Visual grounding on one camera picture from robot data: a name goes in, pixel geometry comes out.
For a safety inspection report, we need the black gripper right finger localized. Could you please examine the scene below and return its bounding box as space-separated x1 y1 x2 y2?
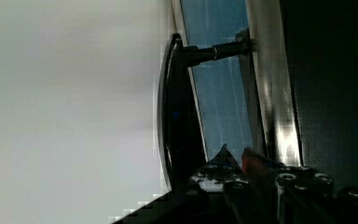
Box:
241 147 335 224

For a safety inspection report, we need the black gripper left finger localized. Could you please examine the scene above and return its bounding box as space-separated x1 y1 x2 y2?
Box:
189 144 249 193

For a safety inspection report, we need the blue glass oven door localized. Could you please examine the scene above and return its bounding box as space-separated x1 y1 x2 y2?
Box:
157 0 263 190

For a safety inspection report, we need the black toaster oven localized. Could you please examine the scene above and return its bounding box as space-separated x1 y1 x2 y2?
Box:
245 0 358 189

